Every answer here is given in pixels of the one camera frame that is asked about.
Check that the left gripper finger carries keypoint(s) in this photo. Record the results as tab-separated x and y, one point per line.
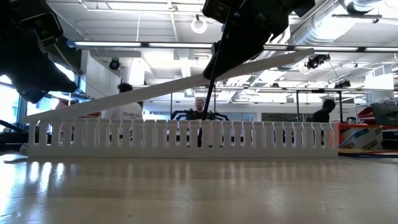
59	81
35	91

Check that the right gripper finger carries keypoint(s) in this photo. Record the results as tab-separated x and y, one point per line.
224	46
242	53

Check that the white duct lid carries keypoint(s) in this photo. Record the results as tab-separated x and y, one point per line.
124	99

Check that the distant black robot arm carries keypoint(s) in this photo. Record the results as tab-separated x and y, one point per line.
220	116
180	115

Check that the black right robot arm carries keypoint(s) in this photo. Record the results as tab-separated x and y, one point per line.
303	6

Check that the long ceiling light strip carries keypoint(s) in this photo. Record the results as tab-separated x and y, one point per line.
109	44

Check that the person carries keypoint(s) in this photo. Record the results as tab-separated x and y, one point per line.
124	113
323	113
199	110

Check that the red storage bins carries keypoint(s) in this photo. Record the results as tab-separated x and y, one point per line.
366	116

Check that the black monitor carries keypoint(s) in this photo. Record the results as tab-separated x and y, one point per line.
385	113

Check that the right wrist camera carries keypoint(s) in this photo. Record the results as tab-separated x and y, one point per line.
217	9

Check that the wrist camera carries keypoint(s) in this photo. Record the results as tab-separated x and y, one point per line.
46	28
217	9

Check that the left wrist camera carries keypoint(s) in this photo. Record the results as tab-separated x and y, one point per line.
46	28

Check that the black ceiling camera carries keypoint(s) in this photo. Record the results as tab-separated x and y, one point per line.
114	64
342	84

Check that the silver round ventilation duct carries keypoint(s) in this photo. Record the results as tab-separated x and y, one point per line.
323	28

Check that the ceiling camera rig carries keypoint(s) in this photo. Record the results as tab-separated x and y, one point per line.
315	61

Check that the black frame stand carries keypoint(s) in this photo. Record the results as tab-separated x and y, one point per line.
297	105

